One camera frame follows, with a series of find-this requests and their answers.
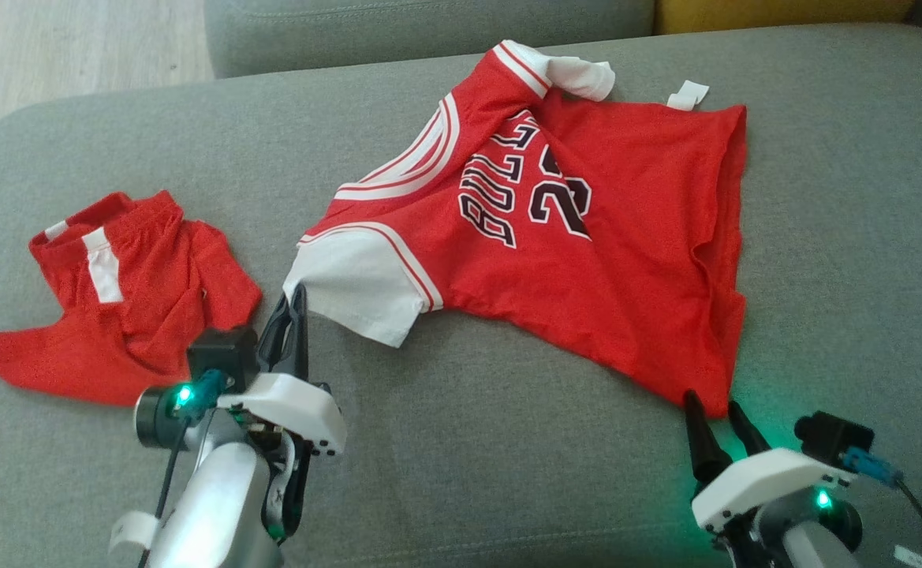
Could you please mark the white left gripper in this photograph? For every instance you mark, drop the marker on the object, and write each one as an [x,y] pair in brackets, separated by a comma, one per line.
[295,410]

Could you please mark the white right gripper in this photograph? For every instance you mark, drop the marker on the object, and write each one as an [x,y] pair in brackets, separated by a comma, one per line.
[768,481]

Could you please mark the red shorts white stripes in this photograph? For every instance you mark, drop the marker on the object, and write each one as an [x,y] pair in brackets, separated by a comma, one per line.
[153,315]

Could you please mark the red basketball jersey white sleeves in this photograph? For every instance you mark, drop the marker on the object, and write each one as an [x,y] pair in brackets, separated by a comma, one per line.
[626,260]

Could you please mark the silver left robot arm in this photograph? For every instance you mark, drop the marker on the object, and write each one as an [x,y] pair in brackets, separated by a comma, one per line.
[216,505]

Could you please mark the grey sofa back cushion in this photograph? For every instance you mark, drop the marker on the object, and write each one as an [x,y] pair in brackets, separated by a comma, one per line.
[429,31]

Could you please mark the yellow pillow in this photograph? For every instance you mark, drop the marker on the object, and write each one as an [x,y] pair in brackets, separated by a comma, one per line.
[784,12]

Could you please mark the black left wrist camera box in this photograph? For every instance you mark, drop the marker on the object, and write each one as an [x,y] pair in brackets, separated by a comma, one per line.
[224,355]

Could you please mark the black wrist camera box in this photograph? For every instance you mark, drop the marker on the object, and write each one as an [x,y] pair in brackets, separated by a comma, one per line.
[831,434]
[224,355]

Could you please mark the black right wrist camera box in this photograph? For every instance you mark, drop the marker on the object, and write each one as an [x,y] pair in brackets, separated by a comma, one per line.
[831,434]

